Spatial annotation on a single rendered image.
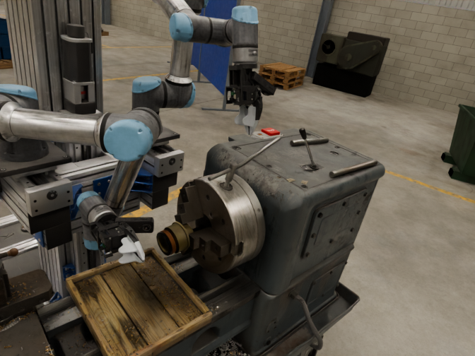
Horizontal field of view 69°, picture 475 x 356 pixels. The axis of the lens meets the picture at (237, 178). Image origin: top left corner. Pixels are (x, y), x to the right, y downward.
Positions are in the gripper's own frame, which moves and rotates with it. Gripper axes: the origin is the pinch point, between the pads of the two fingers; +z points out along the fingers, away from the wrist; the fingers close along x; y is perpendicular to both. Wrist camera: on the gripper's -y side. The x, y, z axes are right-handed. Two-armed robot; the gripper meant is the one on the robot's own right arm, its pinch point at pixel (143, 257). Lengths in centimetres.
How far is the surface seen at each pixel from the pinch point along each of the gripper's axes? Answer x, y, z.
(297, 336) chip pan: -55, -60, 21
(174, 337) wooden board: -18.5, -1.9, 14.6
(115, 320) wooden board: -19.4, 8.3, -0.2
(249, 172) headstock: 15.3, -40.1, -3.6
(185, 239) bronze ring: 1.2, -12.9, 0.8
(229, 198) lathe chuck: 13.7, -25.0, 4.1
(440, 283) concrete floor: -111, -241, 36
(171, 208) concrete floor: -108, -110, -155
